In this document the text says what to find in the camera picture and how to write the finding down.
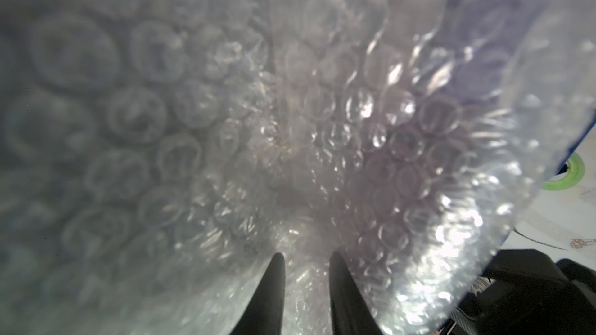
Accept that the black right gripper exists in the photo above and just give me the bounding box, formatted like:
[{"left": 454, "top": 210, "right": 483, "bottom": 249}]
[{"left": 449, "top": 250, "right": 595, "bottom": 334}]

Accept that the bubble wrap sheet stack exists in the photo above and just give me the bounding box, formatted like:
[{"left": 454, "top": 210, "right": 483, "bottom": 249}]
[{"left": 1, "top": 0, "right": 595, "bottom": 334}]

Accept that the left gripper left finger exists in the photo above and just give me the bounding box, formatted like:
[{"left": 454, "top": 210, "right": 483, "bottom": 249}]
[{"left": 231, "top": 253, "right": 286, "bottom": 335}]

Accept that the blue tape dispenser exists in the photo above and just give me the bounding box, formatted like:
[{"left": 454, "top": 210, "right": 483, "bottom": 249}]
[{"left": 541, "top": 113, "right": 595, "bottom": 192}]

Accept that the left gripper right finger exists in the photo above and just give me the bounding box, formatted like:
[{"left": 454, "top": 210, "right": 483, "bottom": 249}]
[{"left": 329, "top": 251, "right": 382, "bottom": 335}]

